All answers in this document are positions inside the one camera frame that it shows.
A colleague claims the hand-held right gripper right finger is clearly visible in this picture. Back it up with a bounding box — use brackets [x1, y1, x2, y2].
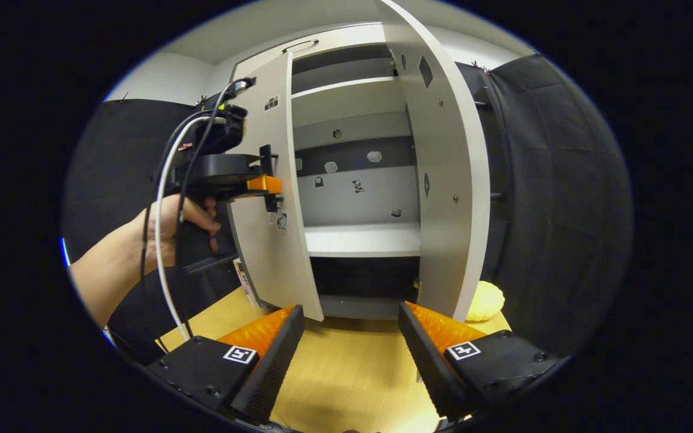
[398, 301, 564, 422]

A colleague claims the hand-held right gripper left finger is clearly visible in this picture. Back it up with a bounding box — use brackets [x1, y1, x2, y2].
[145, 304, 306, 423]

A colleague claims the shoe cabinet door camera sticker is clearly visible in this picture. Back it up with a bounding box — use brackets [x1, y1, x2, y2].
[226, 51, 325, 322]

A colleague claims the grey double-door shoe cabinet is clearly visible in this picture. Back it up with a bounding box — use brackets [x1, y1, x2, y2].
[232, 23, 479, 322]

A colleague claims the shoe cabinet door headphone sticker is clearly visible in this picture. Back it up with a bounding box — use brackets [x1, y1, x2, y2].
[377, 0, 491, 322]

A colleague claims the grey cabinet drawer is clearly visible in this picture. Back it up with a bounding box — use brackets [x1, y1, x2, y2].
[235, 24, 392, 79]

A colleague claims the yellow bumpy round object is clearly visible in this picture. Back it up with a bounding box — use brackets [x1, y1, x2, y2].
[466, 281, 505, 322]

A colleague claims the white spine book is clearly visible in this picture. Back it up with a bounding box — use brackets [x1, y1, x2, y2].
[233, 259, 260, 307]

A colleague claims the black backdrop cloth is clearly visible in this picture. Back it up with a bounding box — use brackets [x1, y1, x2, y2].
[63, 54, 633, 355]

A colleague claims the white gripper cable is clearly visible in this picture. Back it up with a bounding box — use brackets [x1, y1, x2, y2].
[153, 114, 230, 342]

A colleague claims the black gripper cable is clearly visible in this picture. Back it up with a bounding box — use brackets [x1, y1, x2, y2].
[140, 77, 257, 283]

